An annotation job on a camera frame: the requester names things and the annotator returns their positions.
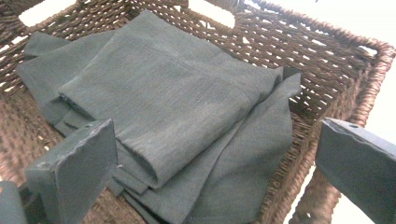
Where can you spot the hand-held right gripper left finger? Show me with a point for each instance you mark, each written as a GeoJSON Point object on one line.
{"type": "Point", "coordinates": [74, 168]}

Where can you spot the dark grey pants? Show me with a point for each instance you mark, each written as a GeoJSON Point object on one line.
{"type": "Point", "coordinates": [174, 102]}

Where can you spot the brown wicker basket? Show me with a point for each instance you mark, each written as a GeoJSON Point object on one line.
{"type": "Point", "coordinates": [314, 65]}

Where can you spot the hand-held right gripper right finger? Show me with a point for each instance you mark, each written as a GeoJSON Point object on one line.
{"type": "Point", "coordinates": [361, 165]}

